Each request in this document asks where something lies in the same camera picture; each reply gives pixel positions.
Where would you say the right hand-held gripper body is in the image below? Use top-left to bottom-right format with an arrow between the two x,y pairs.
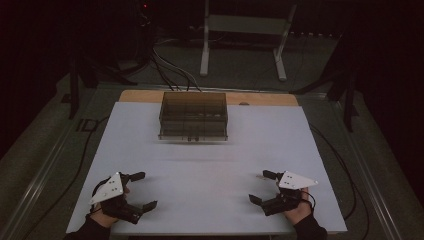
261,170 -> 319,217

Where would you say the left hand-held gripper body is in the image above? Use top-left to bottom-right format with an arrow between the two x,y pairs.
88,171 -> 145,225

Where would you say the person's left hand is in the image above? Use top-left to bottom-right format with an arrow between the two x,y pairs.
88,185 -> 132,230

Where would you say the person's right hand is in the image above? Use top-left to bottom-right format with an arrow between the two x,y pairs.
283,186 -> 315,227

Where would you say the white board sheet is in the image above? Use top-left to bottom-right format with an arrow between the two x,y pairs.
65,101 -> 348,235

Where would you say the transparent brown drawer box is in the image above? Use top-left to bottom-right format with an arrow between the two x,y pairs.
157,91 -> 230,142

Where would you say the black tripod stand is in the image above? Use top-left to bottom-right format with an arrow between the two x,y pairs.
289,31 -> 361,133
67,49 -> 138,120

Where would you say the white metal stand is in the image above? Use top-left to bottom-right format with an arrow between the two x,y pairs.
199,0 -> 298,82

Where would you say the dark equipment with red light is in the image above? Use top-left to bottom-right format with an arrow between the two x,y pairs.
131,0 -> 158,64

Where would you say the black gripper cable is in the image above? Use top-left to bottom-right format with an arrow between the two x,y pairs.
286,190 -> 317,210
89,179 -> 111,215

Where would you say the black floor cable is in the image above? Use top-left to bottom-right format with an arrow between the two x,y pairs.
309,123 -> 371,240
21,115 -> 111,240

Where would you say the metal floor rail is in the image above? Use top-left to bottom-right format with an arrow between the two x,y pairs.
0,83 -> 101,240
328,96 -> 404,240

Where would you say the black cable bundle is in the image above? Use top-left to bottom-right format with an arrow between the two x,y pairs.
150,46 -> 203,93

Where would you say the white floor cable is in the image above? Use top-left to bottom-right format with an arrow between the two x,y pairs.
152,39 -> 201,92

